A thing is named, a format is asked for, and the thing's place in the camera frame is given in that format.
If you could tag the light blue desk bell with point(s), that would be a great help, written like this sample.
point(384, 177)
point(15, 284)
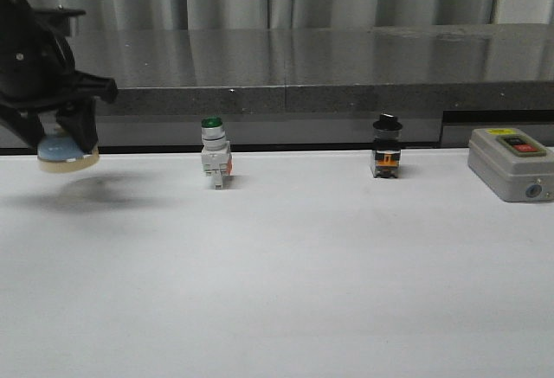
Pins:
point(59, 153)

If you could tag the grey push button box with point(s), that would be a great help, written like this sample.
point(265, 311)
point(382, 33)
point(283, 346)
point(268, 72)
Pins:
point(516, 167)

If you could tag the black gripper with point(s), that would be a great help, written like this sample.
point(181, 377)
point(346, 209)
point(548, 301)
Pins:
point(38, 72)

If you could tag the black rotary selector switch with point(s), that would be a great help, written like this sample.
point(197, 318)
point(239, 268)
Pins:
point(386, 152)

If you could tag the green pushbutton switch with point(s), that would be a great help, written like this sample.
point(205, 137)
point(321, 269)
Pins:
point(216, 154)

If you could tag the grey stone counter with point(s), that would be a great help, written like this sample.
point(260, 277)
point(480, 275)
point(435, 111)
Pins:
point(321, 87)

